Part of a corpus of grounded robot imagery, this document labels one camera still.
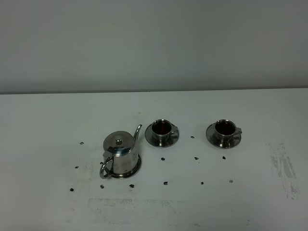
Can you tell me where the left stainless steel teacup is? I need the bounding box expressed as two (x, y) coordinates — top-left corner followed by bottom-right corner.
(151, 119), (178, 141)

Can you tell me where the right stainless steel saucer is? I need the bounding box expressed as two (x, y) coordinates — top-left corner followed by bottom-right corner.
(205, 123), (242, 149)

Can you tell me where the right stainless steel teacup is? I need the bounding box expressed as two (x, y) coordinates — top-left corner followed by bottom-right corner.
(214, 119), (242, 142)

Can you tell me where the left stainless steel saucer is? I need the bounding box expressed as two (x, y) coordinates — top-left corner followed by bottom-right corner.
(145, 123), (180, 148)

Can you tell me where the stainless steel teacup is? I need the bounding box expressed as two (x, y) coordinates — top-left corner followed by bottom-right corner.
(214, 119), (242, 142)
(151, 119), (178, 141)

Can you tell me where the stainless steel teapot saucer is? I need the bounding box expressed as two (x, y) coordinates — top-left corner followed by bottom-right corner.
(109, 155), (141, 179)

